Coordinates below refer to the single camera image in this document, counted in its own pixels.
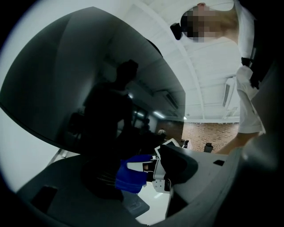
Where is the blue cloth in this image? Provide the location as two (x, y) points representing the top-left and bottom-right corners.
(115, 154), (156, 195)

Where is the white ceiling air conditioner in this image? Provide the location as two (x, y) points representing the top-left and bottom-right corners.
(221, 76), (237, 107)

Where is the person's left forearm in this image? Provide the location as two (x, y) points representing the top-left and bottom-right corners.
(214, 130), (260, 155)

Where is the black head-worn camera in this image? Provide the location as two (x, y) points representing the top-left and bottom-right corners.
(170, 22), (185, 41)

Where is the black strap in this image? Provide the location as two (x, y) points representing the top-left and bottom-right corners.
(241, 47), (260, 90)

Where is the dark grey TV stand base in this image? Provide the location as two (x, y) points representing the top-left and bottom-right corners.
(17, 153), (150, 223)

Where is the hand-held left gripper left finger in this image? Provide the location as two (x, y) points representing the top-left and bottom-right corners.
(126, 162), (154, 172)

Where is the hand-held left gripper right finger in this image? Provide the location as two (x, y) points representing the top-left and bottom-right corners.
(145, 170), (156, 182)

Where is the black TV screen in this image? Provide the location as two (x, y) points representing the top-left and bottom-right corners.
(0, 6), (186, 156)

